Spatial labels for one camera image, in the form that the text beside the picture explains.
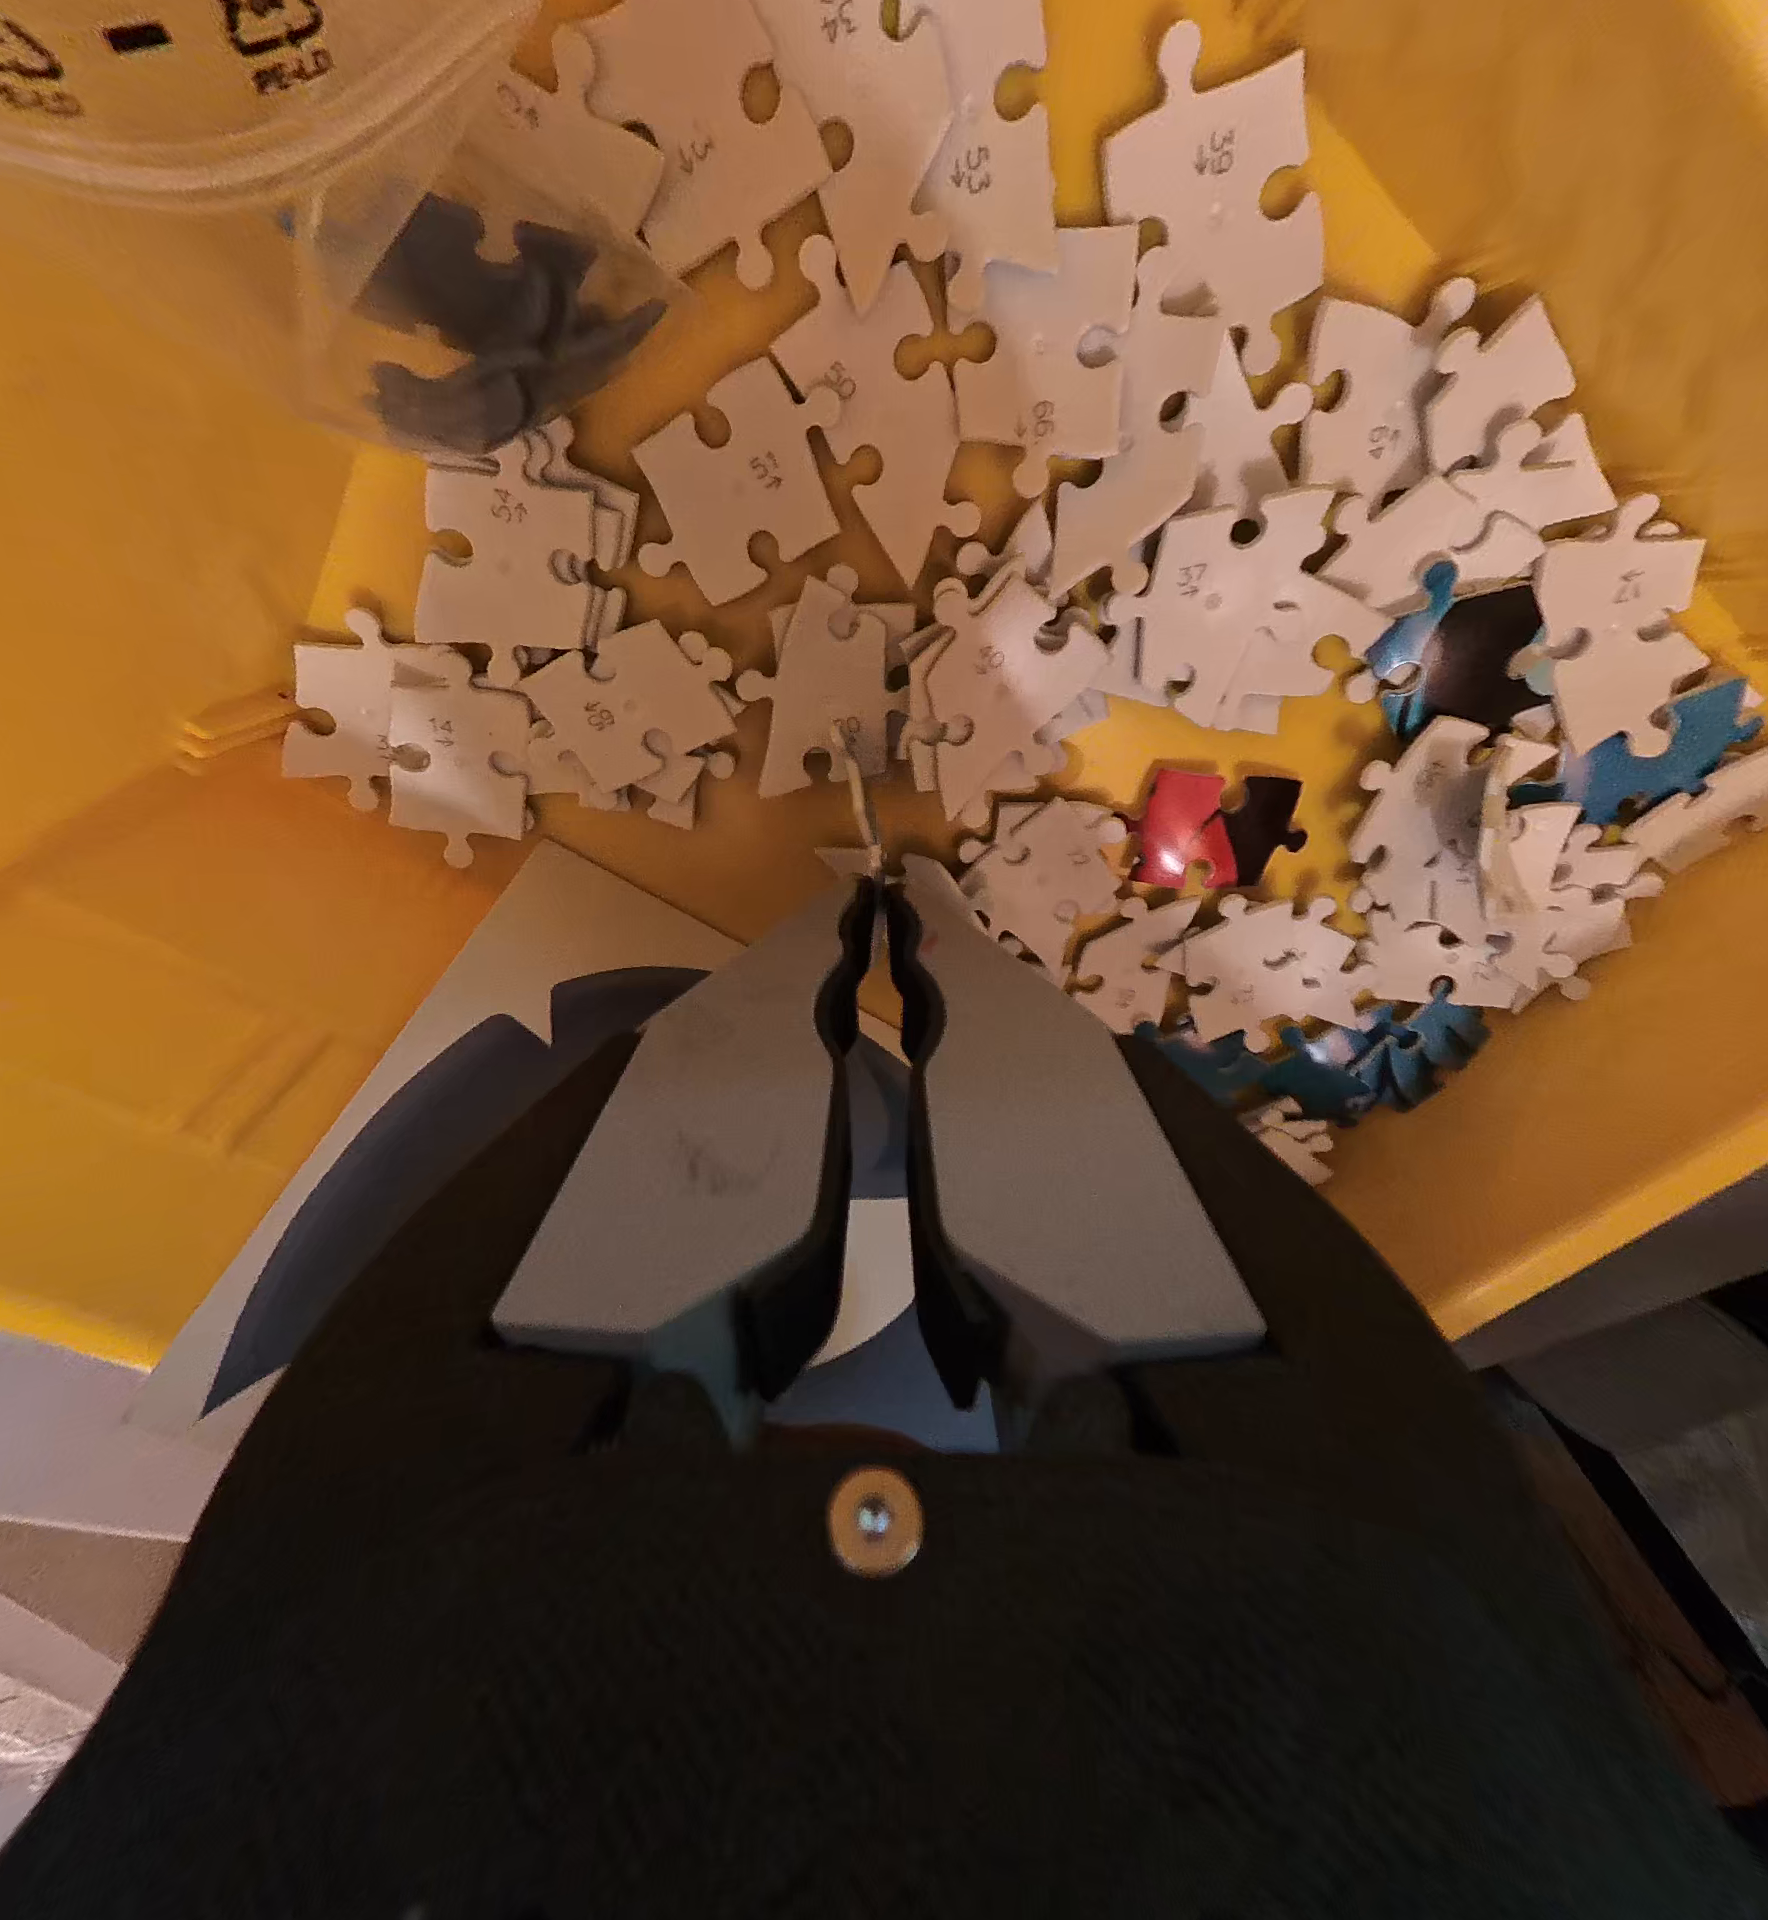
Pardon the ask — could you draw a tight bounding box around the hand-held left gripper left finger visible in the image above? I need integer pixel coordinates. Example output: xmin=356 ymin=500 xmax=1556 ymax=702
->
xmin=490 ymin=876 xmax=878 ymax=1446

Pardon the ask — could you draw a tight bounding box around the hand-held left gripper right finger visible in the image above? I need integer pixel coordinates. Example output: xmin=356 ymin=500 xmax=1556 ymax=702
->
xmin=877 ymin=853 xmax=1269 ymax=1420

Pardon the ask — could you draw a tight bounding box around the white puzzle piece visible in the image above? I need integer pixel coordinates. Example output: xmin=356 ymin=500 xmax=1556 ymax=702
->
xmin=814 ymin=743 xmax=916 ymax=884

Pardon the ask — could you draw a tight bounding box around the yellow plastic bin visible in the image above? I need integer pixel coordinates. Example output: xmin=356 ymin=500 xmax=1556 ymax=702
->
xmin=0 ymin=0 xmax=1768 ymax=1347

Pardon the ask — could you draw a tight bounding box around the pile of puzzle pieces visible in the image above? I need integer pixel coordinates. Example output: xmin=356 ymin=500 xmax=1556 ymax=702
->
xmin=281 ymin=0 xmax=1768 ymax=1189

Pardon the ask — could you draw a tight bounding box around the printed blue character sheet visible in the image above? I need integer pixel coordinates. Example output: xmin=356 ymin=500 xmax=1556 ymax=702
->
xmin=130 ymin=836 xmax=1011 ymax=1446

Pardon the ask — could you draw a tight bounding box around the clear plastic bag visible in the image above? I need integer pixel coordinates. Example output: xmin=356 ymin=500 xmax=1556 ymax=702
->
xmin=0 ymin=0 xmax=680 ymax=461

